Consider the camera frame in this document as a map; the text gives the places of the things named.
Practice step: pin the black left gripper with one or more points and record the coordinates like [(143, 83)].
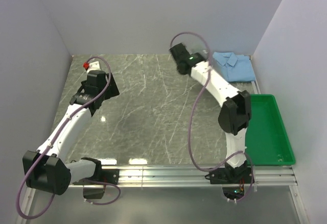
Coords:
[(112, 91)]

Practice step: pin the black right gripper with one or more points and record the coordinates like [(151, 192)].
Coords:
[(190, 54)]

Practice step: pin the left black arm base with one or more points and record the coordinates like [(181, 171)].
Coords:
[(107, 176)]

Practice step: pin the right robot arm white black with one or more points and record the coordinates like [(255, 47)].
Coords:
[(234, 116)]

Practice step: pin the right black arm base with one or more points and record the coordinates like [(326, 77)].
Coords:
[(233, 181)]

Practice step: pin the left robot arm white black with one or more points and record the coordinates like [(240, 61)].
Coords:
[(45, 168)]

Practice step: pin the folded light blue shirt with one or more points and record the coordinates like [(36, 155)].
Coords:
[(234, 68)]

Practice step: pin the green plastic tray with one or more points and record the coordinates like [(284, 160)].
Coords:
[(266, 137)]

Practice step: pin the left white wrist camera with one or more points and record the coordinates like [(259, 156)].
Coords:
[(91, 66)]

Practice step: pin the aluminium mounting rail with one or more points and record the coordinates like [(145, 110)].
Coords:
[(181, 194)]

